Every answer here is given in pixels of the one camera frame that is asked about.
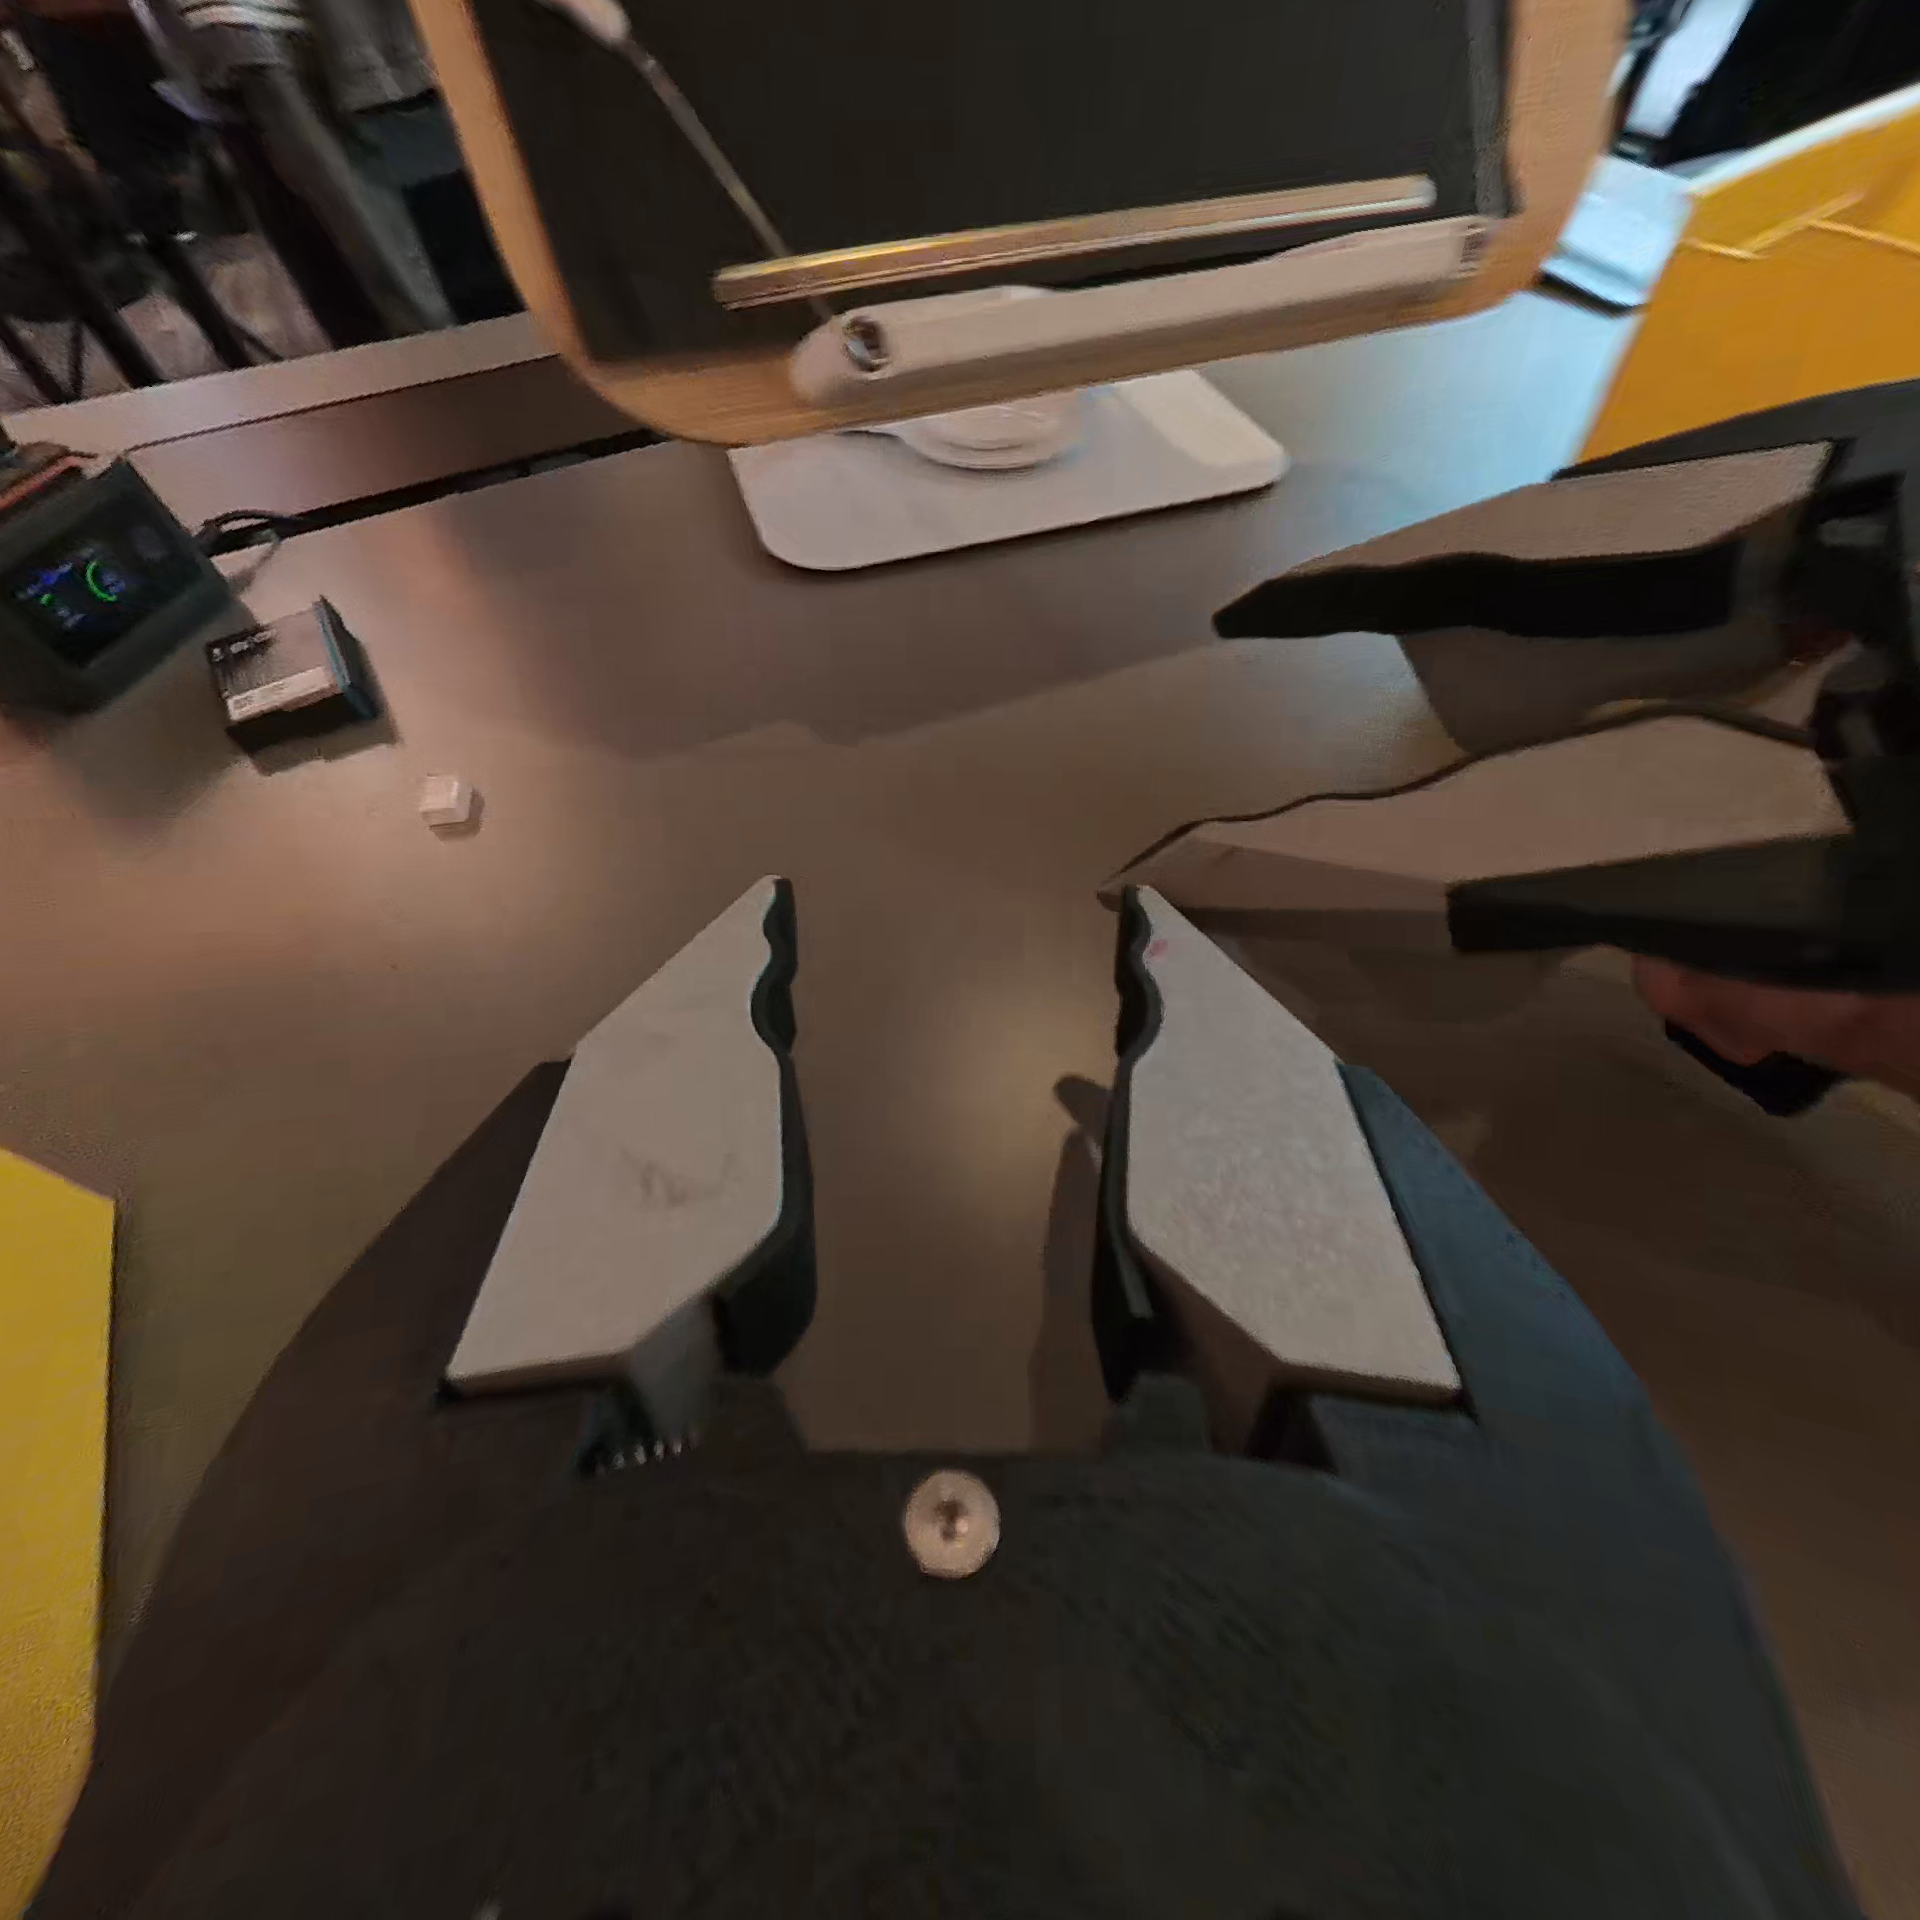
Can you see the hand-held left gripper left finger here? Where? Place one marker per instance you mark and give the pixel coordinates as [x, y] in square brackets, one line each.
[644, 1185]

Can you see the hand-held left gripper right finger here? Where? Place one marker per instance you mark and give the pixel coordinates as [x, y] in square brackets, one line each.
[1260, 1201]

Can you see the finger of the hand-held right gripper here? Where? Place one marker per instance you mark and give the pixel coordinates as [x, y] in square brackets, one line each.
[1575, 517]
[1575, 833]

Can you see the yellow plastic bin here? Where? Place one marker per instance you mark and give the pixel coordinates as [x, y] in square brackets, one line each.
[1770, 300]
[44, 1501]

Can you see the person's right hand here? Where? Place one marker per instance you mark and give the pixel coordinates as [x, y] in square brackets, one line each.
[1874, 1037]

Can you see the white paper sheet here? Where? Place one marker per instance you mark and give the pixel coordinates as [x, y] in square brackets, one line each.
[1612, 233]

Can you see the small white tab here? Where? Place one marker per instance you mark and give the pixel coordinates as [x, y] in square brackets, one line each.
[451, 800]

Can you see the black battery pack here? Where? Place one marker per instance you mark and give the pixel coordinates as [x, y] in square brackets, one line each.
[294, 676]

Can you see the black board on white stand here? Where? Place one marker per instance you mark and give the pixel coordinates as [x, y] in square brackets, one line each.
[1050, 120]

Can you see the black charger with screen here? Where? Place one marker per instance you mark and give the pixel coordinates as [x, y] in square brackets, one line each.
[106, 585]

